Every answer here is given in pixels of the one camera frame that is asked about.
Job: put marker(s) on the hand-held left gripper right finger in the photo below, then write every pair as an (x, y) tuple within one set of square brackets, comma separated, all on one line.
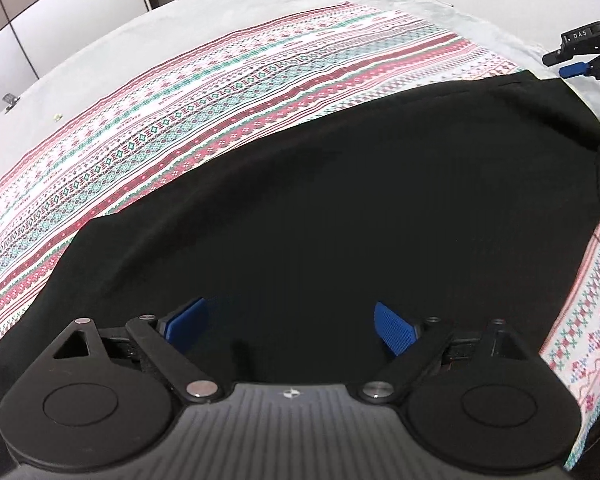
[(395, 329)]

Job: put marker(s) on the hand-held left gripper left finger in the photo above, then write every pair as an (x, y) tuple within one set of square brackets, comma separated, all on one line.
[(187, 321)]

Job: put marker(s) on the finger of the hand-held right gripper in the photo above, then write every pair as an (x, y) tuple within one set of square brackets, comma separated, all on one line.
[(552, 58), (574, 69)]

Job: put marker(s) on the black pants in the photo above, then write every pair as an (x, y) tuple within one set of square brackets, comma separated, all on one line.
[(330, 220)]

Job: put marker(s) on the patterned striped blanket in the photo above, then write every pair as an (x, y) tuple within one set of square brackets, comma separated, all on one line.
[(180, 95)]

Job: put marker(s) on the black phone stand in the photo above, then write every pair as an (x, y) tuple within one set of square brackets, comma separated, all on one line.
[(11, 101)]

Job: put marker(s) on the white and grey wardrobe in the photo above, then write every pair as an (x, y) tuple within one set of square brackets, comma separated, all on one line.
[(45, 20)]

